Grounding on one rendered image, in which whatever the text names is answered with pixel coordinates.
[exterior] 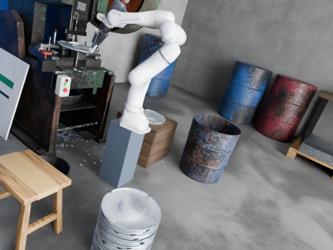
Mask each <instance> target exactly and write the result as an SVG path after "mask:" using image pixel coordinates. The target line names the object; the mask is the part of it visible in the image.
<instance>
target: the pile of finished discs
mask: <svg viewBox="0 0 333 250"><path fill-rule="evenodd" d="M143 113H144V115H145V116H146V118H147V119H148V121H149V124H155V125H160V124H163V123H165V121H166V119H165V118H164V116H163V115H161V114H159V113H157V112H155V111H152V110H148V109H146V110H144V109H143Z"/></svg>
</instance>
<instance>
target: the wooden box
mask: <svg viewBox="0 0 333 250"><path fill-rule="evenodd" d="M143 109H144V110H146V109H148V110H151V109H149V108H146V107H144V106H143ZM122 112H123V110H122V111H118V112H117V113H118V114H117V116H116V119H119V118H120V117H121V116H122ZM164 118H165V119H166V121H165V123H163V124H160V125H155V124H149V125H148V126H149V128H151V130H150V132H148V133H145V135H144V139H143V143H142V146H141V150H140V153H139V157H138V161H137V164H138V165H140V166H142V167H144V168H147V167H149V166H151V165H152V164H154V163H156V162H157V161H159V160H161V159H162V158H164V157H166V156H167V155H168V152H169V149H170V146H171V143H172V140H173V136H174V133H175V130H176V127H177V124H178V122H176V121H174V120H172V119H170V118H168V117H165V116H164Z"/></svg>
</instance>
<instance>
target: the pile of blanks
mask: <svg viewBox="0 0 333 250"><path fill-rule="evenodd" d="M159 222H160V221H159ZM158 226H159V223H158V224H157V225H155V227H153V228H151V229H149V230H146V231H141V232H134V231H128V230H124V229H121V228H119V227H117V226H115V225H113V224H112V221H111V222H110V221H108V220H107V218H106V217H105V216H104V214H103V212H102V208H101V207H100V211H99V215H98V218H97V224H96V228H95V231H94V236H93V240H92V246H91V250H150V248H151V246H152V244H153V241H154V237H155V234H156V231H157V229H158Z"/></svg>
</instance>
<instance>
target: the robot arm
mask: <svg viewBox="0 0 333 250"><path fill-rule="evenodd" d="M97 18H98V19H99V20H100V21H101V22H102V23H101V24H100V29H99V30H98V31H97V32H96V31H95V34H94V37H93V39H92V43H93V44H92V46H91V47H90V49H89V51H90V52H91V53H93V52H94V50H95V48H96V47H97V46H99V45H100V44H101V43H102V42H103V41H104V40H105V38H106V37H107V36H108V33H109V32H110V31H111V28H114V27H119V28H124V29H127V28H129V27H130V25H131V24H137V25H141V26H144V27H147V28H150V29H159V30H160V34H161V37H162V41H164V42H165V43H164V45H163V46H162V47H161V48H160V49H159V50H157V51H156V52H155V53H154V54H152V55H151V56H150V57H149V58H148V59H146V60H145V61H143V62H142V63H141V64H139V65H138V66H137V67H135V68H134V69H133V70H132V71H131V72H130V73H129V75H128V81H129V83H130V84H131V86H130V89H129V91H128V94H127V98H126V102H125V104H124V109H123V112H122V116H121V117H120V119H119V123H120V126H122V127H124V128H127V129H129V130H131V131H134V132H136V133H138V134H145V133H148V132H150V130H151V128H149V126H148V125H149V121H148V119H147V118H146V116H145V115H144V113H143V106H142V105H143V101H144V98H145V94H146V92H147V89H148V87H149V84H150V81H151V78H153V77H154V76H155V75H157V74H158V73H159V72H161V71H162V70H163V69H164V68H166V67H167V66H168V65H169V64H171V63H172V62H173V61H174V60H175V59H176V58H177V57H178V55H179V54H180V47H179V46H181V45H183V44H184V43H185V41H186V34H185V31H184V30H183V29H182V28H181V27H180V26H179V25H177V24H176V23H175V18H174V15H173V13H172V12H170V11H166V10H152V11H144V12H136V13H132V12H127V9H126V4H125V3H123V2H122V1H120V0H114V2H113V3H112V4H111V6H110V7H109V9H108V11H107V13H106V14H102V13H99V12H98V14H97Z"/></svg>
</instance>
